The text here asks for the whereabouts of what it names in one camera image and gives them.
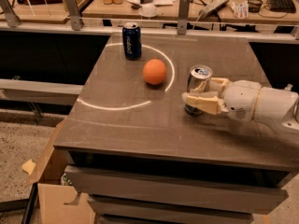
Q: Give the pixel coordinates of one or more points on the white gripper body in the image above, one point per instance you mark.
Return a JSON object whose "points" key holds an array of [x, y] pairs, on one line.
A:
{"points": [[240, 99]]}

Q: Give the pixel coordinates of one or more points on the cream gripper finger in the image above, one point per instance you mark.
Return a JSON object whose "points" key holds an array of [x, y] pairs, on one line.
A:
{"points": [[208, 102], [217, 84]]}

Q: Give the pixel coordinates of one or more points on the silver redbull can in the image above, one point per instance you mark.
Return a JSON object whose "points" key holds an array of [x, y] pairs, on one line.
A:
{"points": [[199, 78]]}

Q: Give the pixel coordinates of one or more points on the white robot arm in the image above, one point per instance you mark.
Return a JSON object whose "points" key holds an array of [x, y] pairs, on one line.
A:
{"points": [[277, 109]]}

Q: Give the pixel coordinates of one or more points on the blue pepsi can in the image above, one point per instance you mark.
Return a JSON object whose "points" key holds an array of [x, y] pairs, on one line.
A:
{"points": [[131, 39]]}

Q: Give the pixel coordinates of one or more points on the orange fruit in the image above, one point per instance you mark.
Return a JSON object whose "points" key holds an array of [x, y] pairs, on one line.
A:
{"points": [[154, 72]]}

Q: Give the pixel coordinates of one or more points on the white power strip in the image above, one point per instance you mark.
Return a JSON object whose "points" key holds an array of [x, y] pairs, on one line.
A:
{"points": [[213, 6]]}

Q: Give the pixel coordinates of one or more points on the white striped box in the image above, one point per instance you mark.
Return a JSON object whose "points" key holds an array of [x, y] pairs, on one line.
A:
{"points": [[241, 10]]}

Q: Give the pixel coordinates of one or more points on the black mesh cup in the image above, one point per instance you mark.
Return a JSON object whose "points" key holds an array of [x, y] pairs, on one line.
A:
{"points": [[254, 5]]}

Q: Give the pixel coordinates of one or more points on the grey drawer cabinet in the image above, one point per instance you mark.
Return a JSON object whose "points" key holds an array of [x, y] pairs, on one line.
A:
{"points": [[142, 158]]}

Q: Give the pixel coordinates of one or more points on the white bowl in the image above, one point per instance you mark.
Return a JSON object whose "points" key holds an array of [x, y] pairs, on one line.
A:
{"points": [[149, 11]]}

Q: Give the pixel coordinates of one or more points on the black keyboard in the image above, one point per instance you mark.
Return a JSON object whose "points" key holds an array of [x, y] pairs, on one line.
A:
{"points": [[287, 6]]}

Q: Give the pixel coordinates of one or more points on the cardboard box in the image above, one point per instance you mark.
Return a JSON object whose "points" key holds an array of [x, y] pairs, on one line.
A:
{"points": [[58, 203]]}

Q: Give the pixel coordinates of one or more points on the metal bracket right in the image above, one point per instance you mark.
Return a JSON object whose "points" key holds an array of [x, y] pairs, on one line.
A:
{"points": [[183, 13]]}

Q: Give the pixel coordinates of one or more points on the metal bracket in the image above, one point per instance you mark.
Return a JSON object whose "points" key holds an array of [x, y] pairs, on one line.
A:
{"points": [[11, 18], [74, 15], [183, 13]]}

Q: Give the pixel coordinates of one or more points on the metal bracket middle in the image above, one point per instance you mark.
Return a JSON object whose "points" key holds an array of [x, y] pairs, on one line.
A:
{"points": [[74, 15]]}

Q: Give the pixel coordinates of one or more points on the metal bracket left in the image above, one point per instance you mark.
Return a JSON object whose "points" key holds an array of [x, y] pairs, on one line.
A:
{"points": [[11, 18]]}

